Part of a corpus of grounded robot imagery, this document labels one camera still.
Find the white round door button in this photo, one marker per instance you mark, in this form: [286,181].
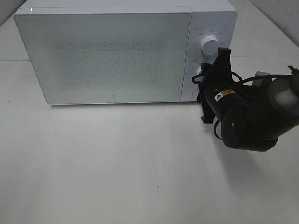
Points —
[195,93]

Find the white microwave door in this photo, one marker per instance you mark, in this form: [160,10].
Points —
[107,58]

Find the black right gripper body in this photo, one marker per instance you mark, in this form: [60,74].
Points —
[218,91]

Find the white timer knob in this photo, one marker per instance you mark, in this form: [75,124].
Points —
[199,71]

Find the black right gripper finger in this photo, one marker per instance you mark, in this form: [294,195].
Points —
[222,63]
[208,114]

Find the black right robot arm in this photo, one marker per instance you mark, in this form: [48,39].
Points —
[252,113]

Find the white microwave oven body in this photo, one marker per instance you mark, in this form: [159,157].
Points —
[206,17]

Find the white upper power knob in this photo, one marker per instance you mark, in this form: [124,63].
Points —
[209,44]

